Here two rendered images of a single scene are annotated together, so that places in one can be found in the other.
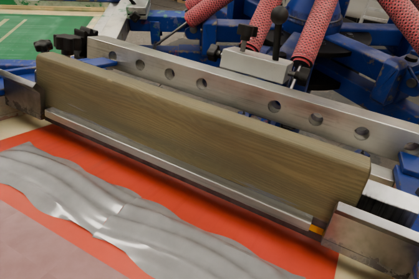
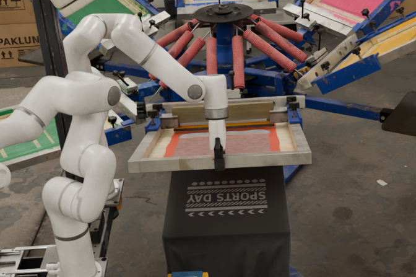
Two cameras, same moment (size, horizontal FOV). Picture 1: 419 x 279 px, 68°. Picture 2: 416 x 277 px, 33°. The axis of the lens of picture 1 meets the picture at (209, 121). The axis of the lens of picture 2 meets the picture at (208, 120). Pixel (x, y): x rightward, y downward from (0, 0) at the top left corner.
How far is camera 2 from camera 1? 2.51 m
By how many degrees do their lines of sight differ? 21
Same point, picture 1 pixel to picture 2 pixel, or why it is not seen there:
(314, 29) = (239, 72)
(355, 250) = (277, 120)
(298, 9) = (220, 61)
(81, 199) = not seen: hidden behind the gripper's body
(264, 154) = (251, 108)
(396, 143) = (283, 103)
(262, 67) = (229, 93)
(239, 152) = (244, 111)
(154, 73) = not seen: hidden behind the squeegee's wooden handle
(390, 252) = (283, 116)
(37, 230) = not seen: hidden behind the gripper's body
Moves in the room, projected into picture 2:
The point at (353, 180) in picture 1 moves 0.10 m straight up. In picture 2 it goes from (270, 106) to (270, 82)
